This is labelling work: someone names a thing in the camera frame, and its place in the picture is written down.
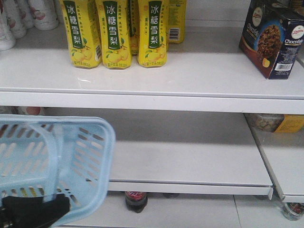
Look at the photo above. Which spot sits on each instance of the yellow pear drink bottle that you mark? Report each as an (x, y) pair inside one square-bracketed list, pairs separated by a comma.
[(177, 17), (115, 36), (153, 40), (82, 32)]

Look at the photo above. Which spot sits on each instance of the white lychee drink bottle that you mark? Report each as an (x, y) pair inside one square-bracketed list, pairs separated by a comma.
[(44, 14)]

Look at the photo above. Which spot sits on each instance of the light blue plastic basket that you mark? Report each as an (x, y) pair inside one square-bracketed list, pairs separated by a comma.
[(42, 156)]

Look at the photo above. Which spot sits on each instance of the clear nut snack tub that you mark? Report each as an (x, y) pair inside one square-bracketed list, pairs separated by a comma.
[(265, 122)]

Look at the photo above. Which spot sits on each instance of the cola bottle bottom shelf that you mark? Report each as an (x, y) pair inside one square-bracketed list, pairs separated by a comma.
[(136, 201)]

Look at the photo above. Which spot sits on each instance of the blue Chocofello cookie box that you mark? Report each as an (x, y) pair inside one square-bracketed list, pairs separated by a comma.
[(272, 37)]

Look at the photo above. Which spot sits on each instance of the yellow pear drink bottle right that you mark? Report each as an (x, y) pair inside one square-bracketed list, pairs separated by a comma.
[(153, 40)]

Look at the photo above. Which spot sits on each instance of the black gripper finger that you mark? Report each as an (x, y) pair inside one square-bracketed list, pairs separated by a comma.
[(19, 212)]

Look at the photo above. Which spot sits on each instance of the white supermarket shelf unit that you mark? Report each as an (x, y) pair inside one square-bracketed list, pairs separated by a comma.
[(181, 134)]

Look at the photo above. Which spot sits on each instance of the yellow pear drink bottle rear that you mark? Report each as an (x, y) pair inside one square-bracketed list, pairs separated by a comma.
[(177, 17)]

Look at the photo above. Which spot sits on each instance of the yellow pear drink bottle middle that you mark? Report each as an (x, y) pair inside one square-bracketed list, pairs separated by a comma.
[(115, 36)]

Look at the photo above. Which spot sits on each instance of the yellow pear drink bottle left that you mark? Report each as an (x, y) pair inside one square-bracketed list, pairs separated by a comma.
[(82, 32)]

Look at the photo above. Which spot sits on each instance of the white drink bottle left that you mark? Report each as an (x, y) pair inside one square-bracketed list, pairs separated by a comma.
[(7, 40)]

